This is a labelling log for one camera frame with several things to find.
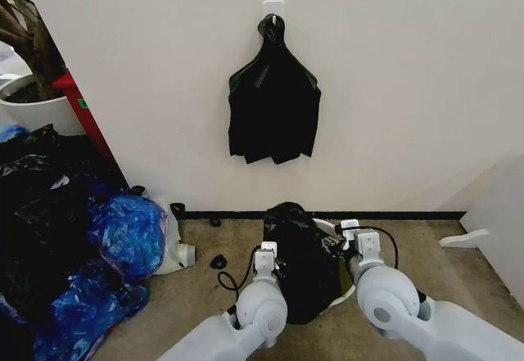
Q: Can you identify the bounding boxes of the white wall hook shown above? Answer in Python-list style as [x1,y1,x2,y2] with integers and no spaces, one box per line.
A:
[263,0,286,25]

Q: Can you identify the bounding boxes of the white stand foot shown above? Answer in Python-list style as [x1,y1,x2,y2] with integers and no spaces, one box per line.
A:
[438,228,491,250]

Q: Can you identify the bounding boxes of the hanging black garbage bags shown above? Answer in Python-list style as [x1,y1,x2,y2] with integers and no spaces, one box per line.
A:
[227,14,323,166]

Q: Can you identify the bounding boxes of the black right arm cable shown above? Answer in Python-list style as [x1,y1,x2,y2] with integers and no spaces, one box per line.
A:
[355,225,400,273]

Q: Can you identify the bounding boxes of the white plastic bag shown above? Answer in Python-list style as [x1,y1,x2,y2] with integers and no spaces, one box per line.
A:
[151,200,198,276]

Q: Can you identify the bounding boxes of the brown plant trunk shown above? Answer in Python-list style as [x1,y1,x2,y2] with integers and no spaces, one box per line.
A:
[0,0,69,102]

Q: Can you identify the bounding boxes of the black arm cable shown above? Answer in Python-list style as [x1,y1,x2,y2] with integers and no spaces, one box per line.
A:
[216,246,258,297]
[355,225,400,273]

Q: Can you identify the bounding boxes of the black garbage bag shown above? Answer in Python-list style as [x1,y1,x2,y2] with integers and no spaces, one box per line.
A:
[261,201,346,325]

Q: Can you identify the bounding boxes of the blue plastic bag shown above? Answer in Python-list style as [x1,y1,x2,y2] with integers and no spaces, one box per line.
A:
[33,269,149,361]
[87,194,169,283]

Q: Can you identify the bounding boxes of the white plant pot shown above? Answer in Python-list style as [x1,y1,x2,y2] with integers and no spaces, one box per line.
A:
[0,71,79,138]

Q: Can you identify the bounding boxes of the white partition panel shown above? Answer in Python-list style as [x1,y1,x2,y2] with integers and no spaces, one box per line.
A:
[466,160,524,296]

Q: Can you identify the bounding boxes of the black baseboard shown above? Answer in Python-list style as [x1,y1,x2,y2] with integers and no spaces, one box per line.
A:
[178,210,468,221]

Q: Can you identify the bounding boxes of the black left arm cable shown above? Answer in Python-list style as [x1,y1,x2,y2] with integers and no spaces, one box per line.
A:
[216,246,258,297]

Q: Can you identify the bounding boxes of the pile of black bags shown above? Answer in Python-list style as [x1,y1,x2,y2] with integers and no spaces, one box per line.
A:
[0,123,126,361]

